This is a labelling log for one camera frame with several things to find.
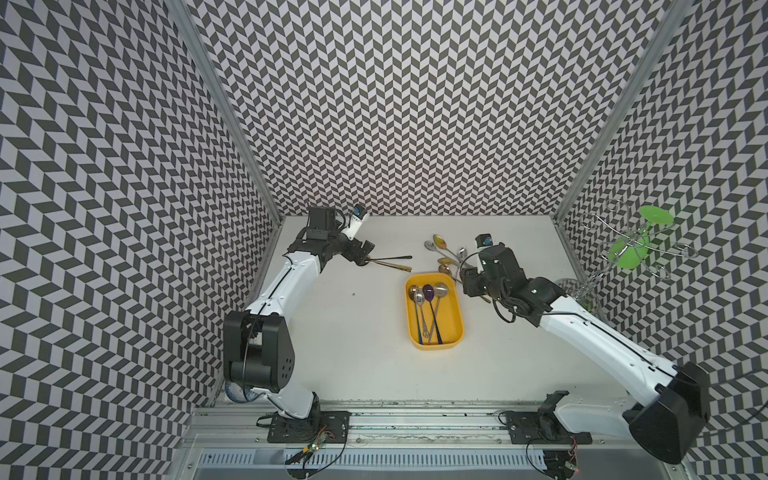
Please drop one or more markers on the aluminium front rail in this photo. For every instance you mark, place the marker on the aluminium front rail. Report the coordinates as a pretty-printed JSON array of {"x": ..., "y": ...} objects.
[{"x": 415, "y": 424}]

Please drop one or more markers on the plain silver spoon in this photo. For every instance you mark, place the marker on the plain silver spoon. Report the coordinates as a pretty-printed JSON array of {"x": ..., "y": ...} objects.
[{"x": 441, "y": 291}]

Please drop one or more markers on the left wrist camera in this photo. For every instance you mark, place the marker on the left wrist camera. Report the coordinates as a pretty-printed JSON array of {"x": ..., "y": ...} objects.
[{"x": 358, "y": 216}]

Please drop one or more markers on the silver ornate spoon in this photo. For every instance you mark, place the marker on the silver ornate spoon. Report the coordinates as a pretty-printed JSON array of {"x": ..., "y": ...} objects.
[{"x": 419, "y": 299}]

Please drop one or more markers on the small purple spoon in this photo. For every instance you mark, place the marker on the small purple spoon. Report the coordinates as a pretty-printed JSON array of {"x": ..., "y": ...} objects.
[{"x": 429, "y": 296}]

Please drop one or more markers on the blue patterned bowl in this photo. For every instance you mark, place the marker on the blue patterned bowl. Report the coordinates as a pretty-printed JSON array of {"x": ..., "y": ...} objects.
[{"x": 237, "y": 394}]

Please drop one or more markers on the gold ornate spoon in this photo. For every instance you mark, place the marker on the gold ornate spoon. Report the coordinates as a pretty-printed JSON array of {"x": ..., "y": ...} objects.
[{"x": 445, "y": 264}]

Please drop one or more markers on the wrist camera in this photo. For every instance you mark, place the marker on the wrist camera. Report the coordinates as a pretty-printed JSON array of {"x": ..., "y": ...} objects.
[
  {"x": 358, "y": 216},
  {"x": 484, "y": 240}
]

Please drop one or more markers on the green metal cup rack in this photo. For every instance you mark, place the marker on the green metal cup rack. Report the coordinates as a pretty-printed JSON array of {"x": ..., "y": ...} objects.
[{"x": 629, "y": 249}]

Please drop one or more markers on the gold handled utensil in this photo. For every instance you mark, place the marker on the gold handled utensil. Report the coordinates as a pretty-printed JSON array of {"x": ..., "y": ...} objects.
[{"x": 394, "y": 266}]

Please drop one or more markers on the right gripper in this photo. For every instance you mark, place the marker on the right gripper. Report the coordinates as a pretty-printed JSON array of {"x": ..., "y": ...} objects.
[{"x": 469, "y": 279}]

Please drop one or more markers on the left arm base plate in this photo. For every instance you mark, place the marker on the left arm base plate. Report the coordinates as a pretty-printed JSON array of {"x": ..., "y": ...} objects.
[{"x": 335, "y": 425}]

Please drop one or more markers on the silver teaspoon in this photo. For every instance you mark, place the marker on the silver teaspoon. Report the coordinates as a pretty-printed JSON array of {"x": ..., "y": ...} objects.
[
  {"x": 462, "y": 255},
  {"x": 431, "y": 246}
]

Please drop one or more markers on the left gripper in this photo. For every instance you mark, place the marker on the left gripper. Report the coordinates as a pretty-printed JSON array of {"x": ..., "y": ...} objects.
[{"x": 354, "y": 245}]

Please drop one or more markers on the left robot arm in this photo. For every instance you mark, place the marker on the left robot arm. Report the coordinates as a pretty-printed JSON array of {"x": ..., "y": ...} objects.
[{"x": 258, "y": 353}]

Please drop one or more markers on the yellow plastic storage box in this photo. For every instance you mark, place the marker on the yellow plastic storage box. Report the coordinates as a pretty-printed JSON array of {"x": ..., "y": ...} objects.
[{"x": 449, "y": 317}]

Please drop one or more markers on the black spoon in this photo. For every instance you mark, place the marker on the black spoon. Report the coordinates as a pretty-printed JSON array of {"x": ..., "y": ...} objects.
[{"x": 386, "y": 259}]

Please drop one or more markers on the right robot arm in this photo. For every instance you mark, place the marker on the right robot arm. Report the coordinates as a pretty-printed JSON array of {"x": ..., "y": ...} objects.
[{"x": 665, "y": 406}]

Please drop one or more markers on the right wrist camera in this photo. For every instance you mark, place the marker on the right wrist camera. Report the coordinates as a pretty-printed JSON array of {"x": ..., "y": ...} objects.
[{"x": 484, "y": 240}]

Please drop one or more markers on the pink blue handled spoon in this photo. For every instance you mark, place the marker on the pink blue handled spoon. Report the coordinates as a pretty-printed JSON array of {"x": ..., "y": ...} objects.
[{"x": 412, "y": 289}]

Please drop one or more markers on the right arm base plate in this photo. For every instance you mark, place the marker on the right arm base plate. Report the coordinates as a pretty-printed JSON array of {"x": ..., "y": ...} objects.
[{"x": 534, "y": 428}]

